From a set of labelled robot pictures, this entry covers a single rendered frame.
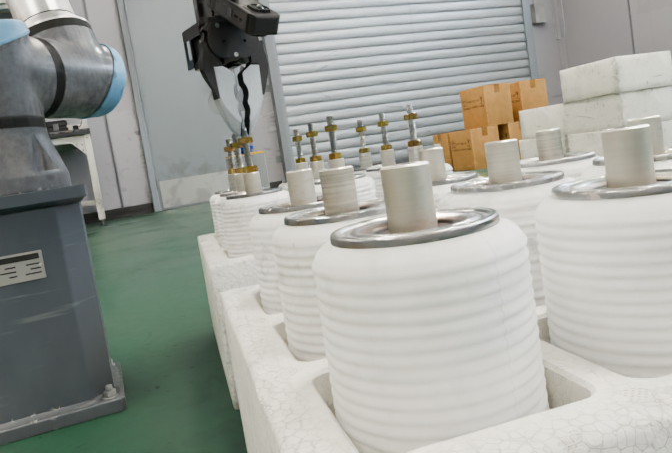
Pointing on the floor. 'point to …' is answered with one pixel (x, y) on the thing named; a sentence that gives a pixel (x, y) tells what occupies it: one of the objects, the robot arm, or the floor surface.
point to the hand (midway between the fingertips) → (244, 124)
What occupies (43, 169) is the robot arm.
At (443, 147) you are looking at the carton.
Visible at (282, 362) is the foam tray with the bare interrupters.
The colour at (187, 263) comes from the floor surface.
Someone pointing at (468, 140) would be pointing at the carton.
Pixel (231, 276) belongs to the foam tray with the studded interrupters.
